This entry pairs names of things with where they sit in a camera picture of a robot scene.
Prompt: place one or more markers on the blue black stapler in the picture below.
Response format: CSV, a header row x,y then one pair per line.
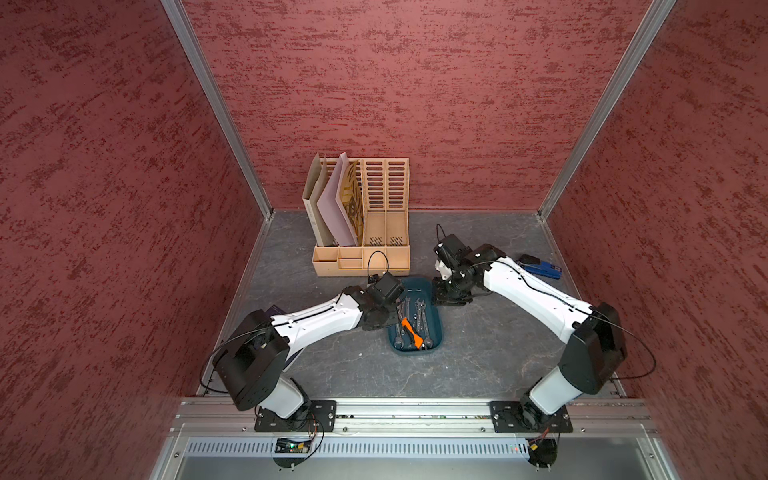
x,y
536,266

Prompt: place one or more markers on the orange handled adjustable wrench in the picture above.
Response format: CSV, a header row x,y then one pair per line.
x,y
410,338

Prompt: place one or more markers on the purple book yellow label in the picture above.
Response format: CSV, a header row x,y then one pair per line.
x,y
274,311

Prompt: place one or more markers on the large steel open-end wrench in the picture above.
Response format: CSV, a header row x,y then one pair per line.
x,y
401,313

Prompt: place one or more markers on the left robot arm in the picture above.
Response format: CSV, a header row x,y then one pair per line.
x,y
251,363

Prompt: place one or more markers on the aluminium front rail frame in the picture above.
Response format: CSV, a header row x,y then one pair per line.
x,y
406,427

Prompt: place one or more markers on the teal plastic storage box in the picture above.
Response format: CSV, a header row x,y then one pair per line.
x,y
418,288

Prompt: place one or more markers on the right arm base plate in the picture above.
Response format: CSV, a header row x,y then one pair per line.
x,y
525,418

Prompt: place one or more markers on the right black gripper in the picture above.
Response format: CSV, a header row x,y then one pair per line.
x,y
444,300

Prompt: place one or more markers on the pink paper folder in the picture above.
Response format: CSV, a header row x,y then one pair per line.
x,y
331,208

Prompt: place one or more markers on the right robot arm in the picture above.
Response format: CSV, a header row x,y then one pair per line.
x,y
594,342

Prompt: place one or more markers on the yellow patterned book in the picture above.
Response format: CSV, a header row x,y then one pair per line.
x,y
350,200

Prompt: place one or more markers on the wooden desk file organizer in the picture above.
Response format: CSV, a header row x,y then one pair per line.
x,y
385,188

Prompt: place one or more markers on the beige cardboard folder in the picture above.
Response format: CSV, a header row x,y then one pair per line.
x,y
315,184

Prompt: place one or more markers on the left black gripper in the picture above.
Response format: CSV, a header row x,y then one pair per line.
x,y
392,318

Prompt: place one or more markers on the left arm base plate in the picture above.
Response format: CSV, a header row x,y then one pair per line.
x,y
314,416

